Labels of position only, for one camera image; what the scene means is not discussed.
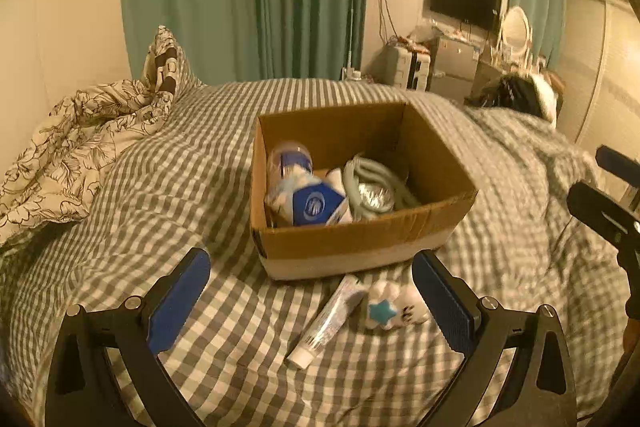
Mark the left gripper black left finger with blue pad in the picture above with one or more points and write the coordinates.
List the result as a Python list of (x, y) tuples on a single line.
[(82, 387)]

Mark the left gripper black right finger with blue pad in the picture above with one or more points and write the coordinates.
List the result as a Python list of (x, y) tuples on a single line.
[(539, 389)]

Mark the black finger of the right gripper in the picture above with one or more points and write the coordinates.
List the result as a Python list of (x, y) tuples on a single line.
[(619, 165), (614, 223)]

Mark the white cloud plush blue star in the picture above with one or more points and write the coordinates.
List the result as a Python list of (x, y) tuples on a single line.
[(391, 305)]

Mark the white cream tube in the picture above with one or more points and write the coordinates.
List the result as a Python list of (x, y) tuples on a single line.
[(333, 316)]

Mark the brown cardboard box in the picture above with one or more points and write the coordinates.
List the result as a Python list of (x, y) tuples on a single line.
[(395, 133)]

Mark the blue white tissue pack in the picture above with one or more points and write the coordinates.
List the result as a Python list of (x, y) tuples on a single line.
[(301, 198)]

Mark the clear bottle blue label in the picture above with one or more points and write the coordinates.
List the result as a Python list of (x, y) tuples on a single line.
[(287, 158)]

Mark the clear plastic bottle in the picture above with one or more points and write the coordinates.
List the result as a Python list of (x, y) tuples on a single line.
[(375, 199)]

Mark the black and white clothes pile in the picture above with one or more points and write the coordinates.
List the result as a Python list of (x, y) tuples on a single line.
[(540, 95)]

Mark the white oval vanity mirror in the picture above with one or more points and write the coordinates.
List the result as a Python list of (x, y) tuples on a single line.
[(516, 35)]

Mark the grey mini fridge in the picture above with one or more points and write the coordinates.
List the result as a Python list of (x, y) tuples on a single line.
[(453, 67)]

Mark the floral white blanket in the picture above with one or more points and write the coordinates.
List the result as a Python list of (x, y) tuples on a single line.
[(65, 164)]

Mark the white suitcase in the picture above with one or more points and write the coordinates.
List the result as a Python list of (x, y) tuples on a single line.
[(405, 69)]

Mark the patterned pillow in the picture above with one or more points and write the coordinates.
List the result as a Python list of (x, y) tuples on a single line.
[(166, 67)]

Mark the black wall television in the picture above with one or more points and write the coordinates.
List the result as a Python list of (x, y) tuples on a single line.
[(483, 14)]

